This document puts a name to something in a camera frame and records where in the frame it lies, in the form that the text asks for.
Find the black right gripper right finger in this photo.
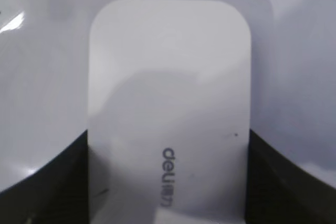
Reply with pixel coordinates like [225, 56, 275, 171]
[244, 131, 335, 223]

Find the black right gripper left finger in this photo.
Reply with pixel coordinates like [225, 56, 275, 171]
[1, 131, 89, 223]

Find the white whiteboard eraser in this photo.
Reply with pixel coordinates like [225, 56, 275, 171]
[88, 0, 251, 223]

